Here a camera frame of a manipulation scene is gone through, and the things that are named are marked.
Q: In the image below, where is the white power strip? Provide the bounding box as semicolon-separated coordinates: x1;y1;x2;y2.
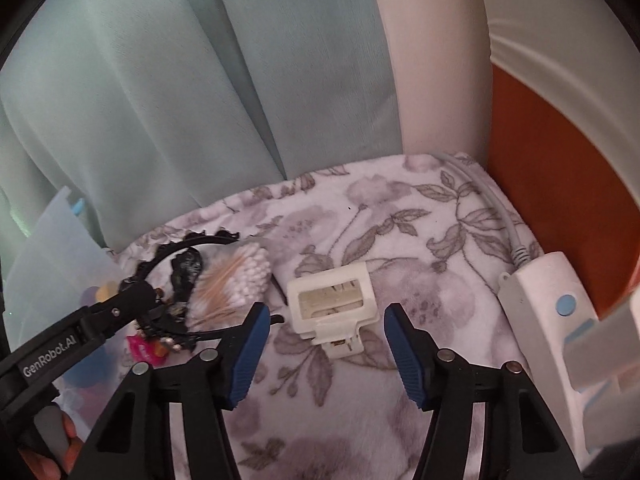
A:
497;251;640;461

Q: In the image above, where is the small pink toy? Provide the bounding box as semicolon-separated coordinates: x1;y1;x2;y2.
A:
127;335;168;363

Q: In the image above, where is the pale green curtain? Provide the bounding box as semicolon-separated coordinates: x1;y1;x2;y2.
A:
0;0;406;251

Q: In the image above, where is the brown wooden sofa frame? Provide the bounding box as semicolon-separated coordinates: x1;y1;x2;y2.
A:
485;62;640;311

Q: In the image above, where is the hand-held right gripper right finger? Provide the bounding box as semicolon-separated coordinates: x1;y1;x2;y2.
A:
384;302;583;480

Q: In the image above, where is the cotton swab pack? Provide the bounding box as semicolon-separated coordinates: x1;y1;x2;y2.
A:
192;242;271;321

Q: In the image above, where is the black lace headband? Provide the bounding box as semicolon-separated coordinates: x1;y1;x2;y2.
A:
117;232;241;356

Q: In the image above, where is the person's left hand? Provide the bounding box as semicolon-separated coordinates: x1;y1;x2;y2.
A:
20;412;82;480

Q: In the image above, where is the grey power strip cord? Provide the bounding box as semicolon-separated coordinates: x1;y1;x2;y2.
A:
442;152;543;268

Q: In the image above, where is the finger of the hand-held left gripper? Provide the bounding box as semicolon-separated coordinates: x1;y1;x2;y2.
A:
82;281;165;345

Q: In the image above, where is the purple and yellow toy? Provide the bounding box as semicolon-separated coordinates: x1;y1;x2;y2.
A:
80;285;121;311

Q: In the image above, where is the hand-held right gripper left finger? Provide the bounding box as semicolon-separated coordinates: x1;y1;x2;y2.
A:
90;301;272;480

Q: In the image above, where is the white clip-on device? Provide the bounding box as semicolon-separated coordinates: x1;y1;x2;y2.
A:
287;262;378;358

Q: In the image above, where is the clear plastic container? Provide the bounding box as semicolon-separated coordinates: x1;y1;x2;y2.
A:
0;185;133;421

